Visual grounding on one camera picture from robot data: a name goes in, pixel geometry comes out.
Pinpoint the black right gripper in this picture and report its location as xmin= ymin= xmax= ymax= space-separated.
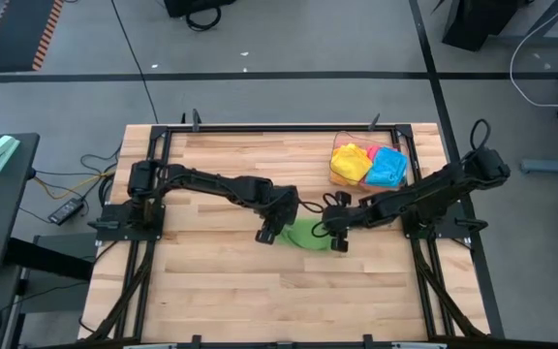
xmin=320 ymin=190 xmax=373 ymax=254

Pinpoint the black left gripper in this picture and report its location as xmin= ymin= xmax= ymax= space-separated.
xmin=254 ymin=185 xmax=302 ymax=246

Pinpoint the green microfiber towel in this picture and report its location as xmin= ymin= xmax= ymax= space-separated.
xmin=276 ymin=217 xmax=334 ymax=252

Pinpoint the yellow microfiber towel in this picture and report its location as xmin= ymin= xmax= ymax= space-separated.
xmin=330 ymin=143 xmax=374 ymax=185

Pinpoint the blue microfiber towel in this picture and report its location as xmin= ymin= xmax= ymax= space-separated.
xmin=365 ymin=146 xmax=409 ymax=189

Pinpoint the clear plastic bin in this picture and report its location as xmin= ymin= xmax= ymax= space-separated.
xmin=329 ymin=130 xmax=410 ymax=194

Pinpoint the black power adapter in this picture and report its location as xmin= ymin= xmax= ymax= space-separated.
xmin=47 ymin=197 xmax=85 ymax=227

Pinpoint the black equipment base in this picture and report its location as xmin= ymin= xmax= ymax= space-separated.
xmin=163 ymin=0 xmax=237 ymax=18

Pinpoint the black cabinet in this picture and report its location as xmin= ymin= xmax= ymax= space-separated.
xmin=441 ymin=0 xmax=522 ymax=52

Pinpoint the black side table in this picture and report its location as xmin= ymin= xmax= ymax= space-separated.
xmin=0 ymin=132 xmax=42 ymax=276

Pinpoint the black orange-striped floor mat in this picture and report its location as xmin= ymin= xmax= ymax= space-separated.
xmin=0 ymin=0 xmax=66 ymax=74

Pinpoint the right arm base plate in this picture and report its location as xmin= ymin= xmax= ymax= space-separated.
xmin=401 ymin=201 xmax=489 ymax=239

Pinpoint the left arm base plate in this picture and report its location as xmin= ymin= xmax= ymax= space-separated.
xmin=87 ymin=203 xmax=167 ymax=242

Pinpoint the black coiled cable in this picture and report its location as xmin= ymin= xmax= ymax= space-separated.
xmin=185 ymin=5 xmax=223 ymax=33

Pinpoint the long black floor cable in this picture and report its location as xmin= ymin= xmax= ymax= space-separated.
xmin=108 ymin=0 xmax=160 ymax=125

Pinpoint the yellow floor cable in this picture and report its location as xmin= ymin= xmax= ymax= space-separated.
xmin=33 ymin=169 xmax=116 ymax=201

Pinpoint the white floor cable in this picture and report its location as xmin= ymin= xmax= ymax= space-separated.
xmin=509 ymin=0 xmax=558 ymax=109

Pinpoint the grey metal desk frame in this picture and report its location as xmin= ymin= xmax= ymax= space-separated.
xmin=0 ymin=232 xmax=97 ymax=349

